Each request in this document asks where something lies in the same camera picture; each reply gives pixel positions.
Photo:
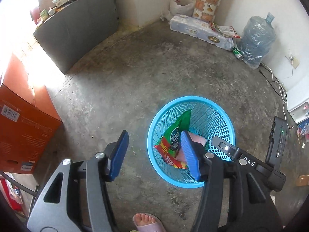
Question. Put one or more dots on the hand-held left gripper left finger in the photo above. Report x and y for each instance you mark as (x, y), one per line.
(118, 154)

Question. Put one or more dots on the white appliance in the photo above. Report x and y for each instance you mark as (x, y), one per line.
(299, 94)

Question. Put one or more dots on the red and white packet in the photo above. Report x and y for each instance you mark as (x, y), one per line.
(225, 30)

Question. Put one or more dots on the green drink can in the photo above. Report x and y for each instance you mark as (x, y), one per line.
(237, 53)

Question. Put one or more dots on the green and red snack packet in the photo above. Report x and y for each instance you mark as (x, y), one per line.
(172, 142)

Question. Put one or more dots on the orange cardboard box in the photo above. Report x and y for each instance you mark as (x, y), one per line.
(24, 130)

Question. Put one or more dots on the pink slipper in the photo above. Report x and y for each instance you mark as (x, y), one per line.
(158, 227)

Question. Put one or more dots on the red and white bag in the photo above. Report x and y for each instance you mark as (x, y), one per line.
(10, 194)

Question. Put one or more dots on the small green box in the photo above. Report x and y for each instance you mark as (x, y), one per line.
(44, 14)

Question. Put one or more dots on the person's foot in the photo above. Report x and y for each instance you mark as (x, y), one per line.
(144, 220)

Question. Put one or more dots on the wall socket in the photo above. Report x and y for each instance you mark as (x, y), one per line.
(295, 63)

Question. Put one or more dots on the brown cardboard piece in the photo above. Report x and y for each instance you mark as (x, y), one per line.
(303, 180)

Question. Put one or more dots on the patterned tile panel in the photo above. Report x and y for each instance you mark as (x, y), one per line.
(208, 0)

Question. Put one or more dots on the blue plastic mesh basket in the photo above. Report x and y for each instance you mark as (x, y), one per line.
(212, 116)

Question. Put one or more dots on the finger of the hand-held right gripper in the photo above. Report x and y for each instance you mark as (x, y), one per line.
(227, 148)

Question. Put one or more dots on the large blue water jug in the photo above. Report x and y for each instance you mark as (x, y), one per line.
(258, 38)

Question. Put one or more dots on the toilet paper multipack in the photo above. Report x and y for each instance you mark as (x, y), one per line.
(193, 26)

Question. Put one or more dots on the pink wrapper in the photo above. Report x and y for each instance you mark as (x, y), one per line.
(198, 140)

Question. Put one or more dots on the colourful wrapper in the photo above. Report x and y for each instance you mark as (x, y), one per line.
(304, 130)

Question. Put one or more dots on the grey cabinet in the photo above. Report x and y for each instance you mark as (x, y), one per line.
(79, 33)

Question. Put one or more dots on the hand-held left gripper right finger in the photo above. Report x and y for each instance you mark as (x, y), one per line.
(190, 154)

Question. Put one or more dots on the white plastic bag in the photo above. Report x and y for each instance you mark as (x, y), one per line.
(181, 8)

